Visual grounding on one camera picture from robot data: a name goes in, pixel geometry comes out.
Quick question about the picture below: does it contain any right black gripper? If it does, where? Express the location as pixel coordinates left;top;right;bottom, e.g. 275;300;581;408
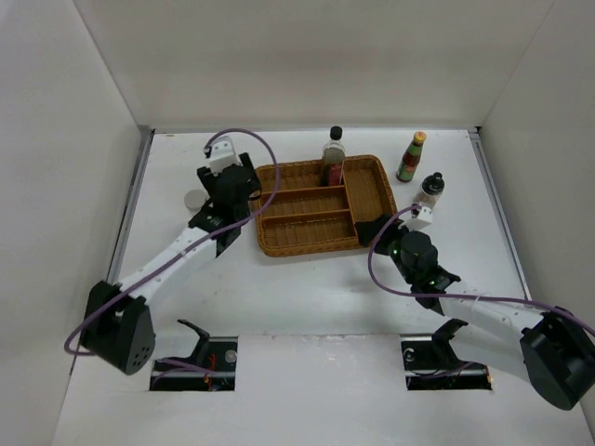
355;213;419;285

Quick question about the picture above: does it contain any silver-cap blue-label jar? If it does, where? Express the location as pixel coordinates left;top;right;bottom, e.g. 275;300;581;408
183;190;209;213

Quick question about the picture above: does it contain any tall red-label glass bottle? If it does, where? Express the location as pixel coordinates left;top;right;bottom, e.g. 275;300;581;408
322;125;346;187

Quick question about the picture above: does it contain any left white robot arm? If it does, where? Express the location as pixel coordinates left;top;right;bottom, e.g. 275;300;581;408
80;152;260;375

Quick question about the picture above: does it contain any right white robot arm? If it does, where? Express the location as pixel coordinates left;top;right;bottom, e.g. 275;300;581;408
355;214;594;411

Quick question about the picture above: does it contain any brown wicker divided tray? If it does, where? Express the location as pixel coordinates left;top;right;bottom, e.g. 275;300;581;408
252;154;397;257

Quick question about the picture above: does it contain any black-cap pepper shaker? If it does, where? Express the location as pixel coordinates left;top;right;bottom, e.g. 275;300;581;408
413;172;445;209

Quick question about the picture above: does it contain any green-label red sauce bottle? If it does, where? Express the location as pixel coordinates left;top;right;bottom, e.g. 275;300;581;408
396;131;427;183

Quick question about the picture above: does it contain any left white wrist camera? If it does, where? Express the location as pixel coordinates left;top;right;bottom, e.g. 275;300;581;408
204;136;240;175

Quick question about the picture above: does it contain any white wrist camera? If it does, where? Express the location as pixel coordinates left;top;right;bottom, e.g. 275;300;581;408
204;136;240;175
403;203;433;230

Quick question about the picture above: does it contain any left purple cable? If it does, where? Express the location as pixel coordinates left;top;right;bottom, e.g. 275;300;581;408
63;127;281;387

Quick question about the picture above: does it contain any purple cable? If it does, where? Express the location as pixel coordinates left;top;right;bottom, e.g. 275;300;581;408
366;203;595;338
63;127;281;387

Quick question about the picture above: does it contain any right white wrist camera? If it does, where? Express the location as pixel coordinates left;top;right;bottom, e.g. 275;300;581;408
403;203;433;230

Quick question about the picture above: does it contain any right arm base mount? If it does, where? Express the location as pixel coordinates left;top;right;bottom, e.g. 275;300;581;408
401;320;492;391

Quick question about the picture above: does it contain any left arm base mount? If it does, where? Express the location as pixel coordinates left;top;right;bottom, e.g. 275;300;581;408
149;320;238;392

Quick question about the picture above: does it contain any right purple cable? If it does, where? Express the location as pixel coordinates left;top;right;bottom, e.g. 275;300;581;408
366;203;595;338

